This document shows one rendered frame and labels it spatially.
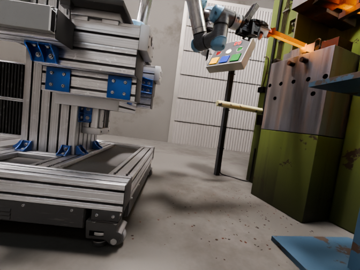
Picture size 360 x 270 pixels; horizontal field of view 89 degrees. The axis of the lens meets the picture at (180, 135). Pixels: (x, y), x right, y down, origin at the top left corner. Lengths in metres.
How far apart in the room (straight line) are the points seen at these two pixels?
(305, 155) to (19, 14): 1.29
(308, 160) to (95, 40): 1.12
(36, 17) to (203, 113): 3.20
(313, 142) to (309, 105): 0.20
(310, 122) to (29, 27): 1.23
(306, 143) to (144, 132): 3.01
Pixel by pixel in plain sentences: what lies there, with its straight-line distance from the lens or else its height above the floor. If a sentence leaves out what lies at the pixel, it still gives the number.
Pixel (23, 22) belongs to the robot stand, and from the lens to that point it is 0.76.
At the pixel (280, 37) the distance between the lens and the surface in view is 1.30.
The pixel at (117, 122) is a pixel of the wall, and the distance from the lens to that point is 3.82.
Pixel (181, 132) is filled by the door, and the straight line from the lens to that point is 3.61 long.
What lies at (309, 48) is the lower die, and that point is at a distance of 1.40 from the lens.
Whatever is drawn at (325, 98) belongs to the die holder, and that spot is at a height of 0.65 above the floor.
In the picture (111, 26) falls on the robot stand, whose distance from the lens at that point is 0.78.
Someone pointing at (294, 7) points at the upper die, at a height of 1.27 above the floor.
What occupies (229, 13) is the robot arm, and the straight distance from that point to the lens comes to 1.07.
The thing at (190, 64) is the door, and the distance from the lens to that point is 3.77.
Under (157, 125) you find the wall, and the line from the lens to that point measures 3.67.
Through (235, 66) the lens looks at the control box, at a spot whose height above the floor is 0.94.
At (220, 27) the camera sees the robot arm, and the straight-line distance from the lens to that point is 1.03.
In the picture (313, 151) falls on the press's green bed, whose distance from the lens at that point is 1.16.
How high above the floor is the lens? 0.45
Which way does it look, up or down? 4 degrees down
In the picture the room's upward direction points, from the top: 7 degrees clockwise
